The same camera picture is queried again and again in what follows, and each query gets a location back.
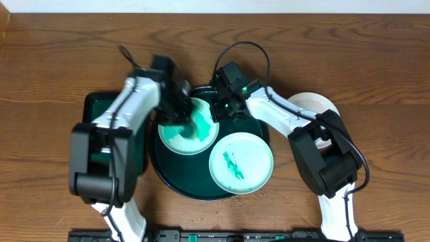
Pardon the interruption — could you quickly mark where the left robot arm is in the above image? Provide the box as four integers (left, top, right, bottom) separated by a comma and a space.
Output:
69, 55, 194, 241

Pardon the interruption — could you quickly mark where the white plate with green stain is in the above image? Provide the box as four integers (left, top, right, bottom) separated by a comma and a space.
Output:
287, 91, 341, 150

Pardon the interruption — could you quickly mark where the light green plate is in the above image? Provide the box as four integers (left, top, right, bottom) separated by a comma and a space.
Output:
158, 97, 220, 155
209, 132, 274, 194

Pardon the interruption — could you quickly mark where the round black tray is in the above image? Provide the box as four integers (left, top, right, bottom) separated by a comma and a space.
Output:
148, 85, 270, 202

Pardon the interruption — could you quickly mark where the green scouring sponge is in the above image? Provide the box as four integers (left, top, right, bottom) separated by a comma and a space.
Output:
179, 118, 198, 139

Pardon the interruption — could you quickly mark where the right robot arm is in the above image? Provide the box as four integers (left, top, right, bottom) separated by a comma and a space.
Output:
210, 61, 370, 241

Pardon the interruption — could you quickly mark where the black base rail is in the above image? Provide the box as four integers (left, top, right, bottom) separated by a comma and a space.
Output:
67, 230, 404, 242

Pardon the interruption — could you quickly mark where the rectangular black tray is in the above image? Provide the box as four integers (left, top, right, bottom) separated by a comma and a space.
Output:
82, 91, 149, 176

